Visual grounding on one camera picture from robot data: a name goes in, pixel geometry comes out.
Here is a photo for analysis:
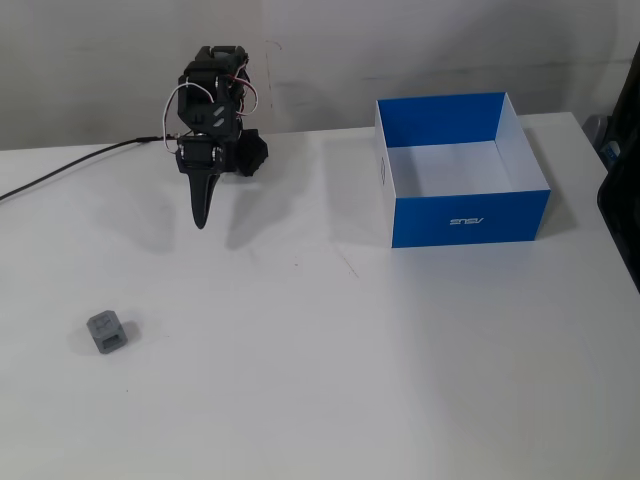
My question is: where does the gray plastic object blue label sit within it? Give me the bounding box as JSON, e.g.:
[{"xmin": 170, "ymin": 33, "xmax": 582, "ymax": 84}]
[{"xmin": 582, "ymin": 113, "xmax": 624, "ymax": 171}]

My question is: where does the white servo wire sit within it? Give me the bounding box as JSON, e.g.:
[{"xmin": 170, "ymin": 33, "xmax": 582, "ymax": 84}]
[{"xmin": 161, "ymin": 82, "xmax": 222, "ymax": 154}]

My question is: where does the red servo wire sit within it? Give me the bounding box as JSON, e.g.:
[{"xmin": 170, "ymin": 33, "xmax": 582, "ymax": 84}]
[{"xmin": 224, "ymin": 69, "xmax": 262, "ymax": 119}]

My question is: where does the black power cable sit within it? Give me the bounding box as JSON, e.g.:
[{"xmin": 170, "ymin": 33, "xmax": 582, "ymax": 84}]
[{"xmin": 0, "ymin": 134, "xmax": 170, "ymax": 204}]

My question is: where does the blue and white cardboard box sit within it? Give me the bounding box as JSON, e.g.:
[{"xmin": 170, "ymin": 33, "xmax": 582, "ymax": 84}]
[{"xmin": 374, "ymin": 91, "xmax": 553, "ymax": 249}]

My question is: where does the gray 3D printed block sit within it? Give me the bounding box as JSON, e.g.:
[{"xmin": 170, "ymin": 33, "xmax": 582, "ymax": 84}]
[{"xmin": 86, "ymin": 309, "xmax": 127, "ymax": 356}]

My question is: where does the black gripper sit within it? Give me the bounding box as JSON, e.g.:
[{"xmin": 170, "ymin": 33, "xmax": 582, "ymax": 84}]
[{"xmin": 175, "ymin": 133, "xmax": 237, "ymax": 231}]

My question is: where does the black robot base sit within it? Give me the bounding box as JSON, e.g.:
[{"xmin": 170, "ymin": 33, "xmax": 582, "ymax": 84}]
[{"xmin": 233, "ymin": 128, "xmax": 272, "ymax": 179}]

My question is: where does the black hard case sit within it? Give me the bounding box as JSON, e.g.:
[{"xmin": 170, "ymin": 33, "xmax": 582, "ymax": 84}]
[{"xmin": 596, "ymin": 149, "xmax": 640, "ymax": 296}]

